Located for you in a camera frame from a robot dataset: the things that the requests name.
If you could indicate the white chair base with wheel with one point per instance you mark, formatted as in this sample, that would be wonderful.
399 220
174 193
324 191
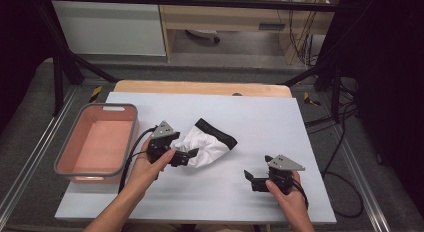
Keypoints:
205 33

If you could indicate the black metal stand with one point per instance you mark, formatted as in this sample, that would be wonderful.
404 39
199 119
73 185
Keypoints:
58 85
335 92

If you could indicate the wooden desk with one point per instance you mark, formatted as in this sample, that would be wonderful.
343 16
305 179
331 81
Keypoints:
216 18

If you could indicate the black horizontal frame bar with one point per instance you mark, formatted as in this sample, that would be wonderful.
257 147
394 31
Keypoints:
200 2

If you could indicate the pink basket with grey rim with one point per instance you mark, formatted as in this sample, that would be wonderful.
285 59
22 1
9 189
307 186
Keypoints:
100 142

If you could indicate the white underwear with black waistband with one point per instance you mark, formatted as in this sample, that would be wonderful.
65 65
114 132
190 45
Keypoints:
210 145

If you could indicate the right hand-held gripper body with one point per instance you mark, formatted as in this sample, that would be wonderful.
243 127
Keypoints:
285 163

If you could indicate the wooden table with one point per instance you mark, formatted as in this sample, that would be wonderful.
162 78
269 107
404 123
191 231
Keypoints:
200 88

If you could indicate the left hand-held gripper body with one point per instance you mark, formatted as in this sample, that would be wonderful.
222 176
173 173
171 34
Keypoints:
163 130

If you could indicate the person's right hand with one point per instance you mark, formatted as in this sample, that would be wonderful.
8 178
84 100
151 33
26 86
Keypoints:
288 200

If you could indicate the white cabinet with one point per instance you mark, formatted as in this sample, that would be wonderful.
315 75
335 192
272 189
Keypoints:
106 28

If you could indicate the aluminium rail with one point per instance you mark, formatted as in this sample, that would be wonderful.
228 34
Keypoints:
360 178
36 155

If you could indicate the white board sheet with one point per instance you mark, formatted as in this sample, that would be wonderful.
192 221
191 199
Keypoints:
233 195

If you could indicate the black curtain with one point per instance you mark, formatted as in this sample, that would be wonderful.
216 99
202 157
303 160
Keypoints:
20 52
390 92

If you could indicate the yellow and black tape piece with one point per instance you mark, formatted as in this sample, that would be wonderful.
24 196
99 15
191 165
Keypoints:
310 100
96 94

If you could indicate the person's left hand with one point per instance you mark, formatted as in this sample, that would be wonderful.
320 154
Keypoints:
146 172

